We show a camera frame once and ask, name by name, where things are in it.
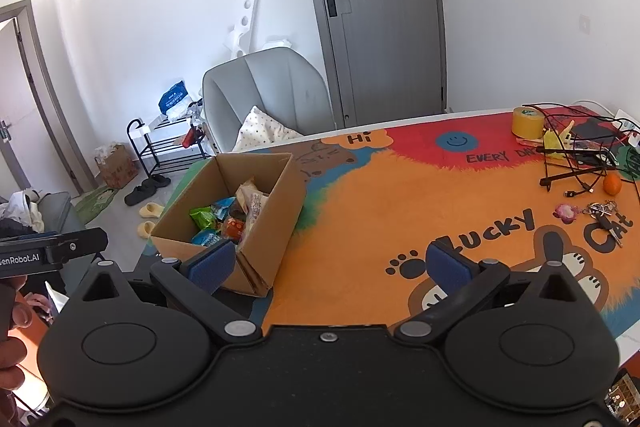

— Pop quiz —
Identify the yellow toy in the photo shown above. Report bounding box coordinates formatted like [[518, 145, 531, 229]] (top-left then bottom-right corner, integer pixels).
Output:
[[542, 122, 576, 153]]

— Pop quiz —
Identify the smartphone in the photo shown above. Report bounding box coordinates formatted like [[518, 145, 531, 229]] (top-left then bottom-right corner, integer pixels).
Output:
[[605, 369, 640, 424]]

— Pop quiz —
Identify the blue white round snack packet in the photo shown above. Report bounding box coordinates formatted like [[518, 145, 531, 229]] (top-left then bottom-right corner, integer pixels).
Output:
[[210, 197, 237, 221]]

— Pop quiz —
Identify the cardboard box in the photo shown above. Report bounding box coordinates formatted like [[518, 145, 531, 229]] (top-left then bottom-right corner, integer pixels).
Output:
[[150, 152, 308, 298]]

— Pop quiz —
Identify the white spotted pillow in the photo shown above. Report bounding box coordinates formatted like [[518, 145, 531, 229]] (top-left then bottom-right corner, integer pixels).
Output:
[[232, 106, 304, 153]]

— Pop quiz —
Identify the grey sofa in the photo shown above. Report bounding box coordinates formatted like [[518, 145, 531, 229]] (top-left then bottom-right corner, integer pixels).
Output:
[[37, 192, 87, 239]]

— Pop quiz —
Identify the white bread packet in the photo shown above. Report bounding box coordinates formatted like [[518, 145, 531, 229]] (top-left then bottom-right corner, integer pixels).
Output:
[[235, 179, 271, 244]]

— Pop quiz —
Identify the yellow tape roll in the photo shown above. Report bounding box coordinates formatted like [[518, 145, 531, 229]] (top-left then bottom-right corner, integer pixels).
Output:
[[511, 106, 546, 140]]

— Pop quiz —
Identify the pile of clothes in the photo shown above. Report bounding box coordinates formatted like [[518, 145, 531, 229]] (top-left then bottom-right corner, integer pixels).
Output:
[[0, 189, 47, 235]]

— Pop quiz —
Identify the grey armchair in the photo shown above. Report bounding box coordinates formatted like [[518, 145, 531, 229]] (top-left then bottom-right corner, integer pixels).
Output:
[[202, 47, 336, 153]]

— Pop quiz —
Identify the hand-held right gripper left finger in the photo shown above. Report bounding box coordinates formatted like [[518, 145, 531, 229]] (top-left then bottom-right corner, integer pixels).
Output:
[[80, 239, 264, 349]]

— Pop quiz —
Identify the green floor rug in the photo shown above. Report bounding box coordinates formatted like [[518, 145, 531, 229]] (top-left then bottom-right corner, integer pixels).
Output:
[[72, 184, 121, 226]]

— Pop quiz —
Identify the large green snack packet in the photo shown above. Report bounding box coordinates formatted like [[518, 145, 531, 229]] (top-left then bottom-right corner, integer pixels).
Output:
[[189, 206, 219, 231]]

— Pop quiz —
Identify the blue plastic bag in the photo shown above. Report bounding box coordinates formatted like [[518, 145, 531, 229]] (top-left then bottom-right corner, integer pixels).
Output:
[[159, 80, 187, 113]]

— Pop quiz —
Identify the person's left hand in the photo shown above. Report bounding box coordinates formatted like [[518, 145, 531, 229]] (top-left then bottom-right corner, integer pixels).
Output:
[[0, 274, 34, 395]]

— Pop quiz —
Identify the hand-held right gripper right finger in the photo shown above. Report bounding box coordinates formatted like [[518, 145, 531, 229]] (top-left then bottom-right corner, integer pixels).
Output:
[[395, 241, 584, 349]]

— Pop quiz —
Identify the white foam board with holes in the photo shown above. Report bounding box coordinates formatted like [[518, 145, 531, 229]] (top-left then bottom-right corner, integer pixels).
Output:
[[226, 0, 261, 58]]

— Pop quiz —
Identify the black wire rack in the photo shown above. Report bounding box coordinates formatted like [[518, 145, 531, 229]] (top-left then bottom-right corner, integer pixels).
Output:
[[539, 107, 632, 188]]

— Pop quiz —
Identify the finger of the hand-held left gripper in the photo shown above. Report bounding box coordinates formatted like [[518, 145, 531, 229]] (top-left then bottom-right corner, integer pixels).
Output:
[[47, 228, 109, 266]]

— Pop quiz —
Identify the colourful cartoon table mat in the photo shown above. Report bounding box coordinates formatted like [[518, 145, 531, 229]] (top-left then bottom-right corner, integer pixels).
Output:
[[135, 106, 640, 339]]

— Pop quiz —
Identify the orange red snack packet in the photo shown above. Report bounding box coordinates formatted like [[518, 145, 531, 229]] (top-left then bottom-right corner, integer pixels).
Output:
[[222, 217, 249, 241]]

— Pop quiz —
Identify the grey hallway door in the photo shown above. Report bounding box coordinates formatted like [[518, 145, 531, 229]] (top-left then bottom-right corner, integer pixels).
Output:
[[0, 0, 99, 229]]

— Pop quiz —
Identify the bunch of keys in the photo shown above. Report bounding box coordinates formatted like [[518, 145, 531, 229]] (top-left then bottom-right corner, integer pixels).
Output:
[[582, 201, 626, 249]]

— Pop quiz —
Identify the small brown carton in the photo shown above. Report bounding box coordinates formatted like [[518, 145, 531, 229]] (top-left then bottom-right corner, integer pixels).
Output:
[[95, 143, 140, 190]]

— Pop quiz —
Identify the black shoe rack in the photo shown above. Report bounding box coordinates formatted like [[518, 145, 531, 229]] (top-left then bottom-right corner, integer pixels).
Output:
[[126, 117, 211, 178]]

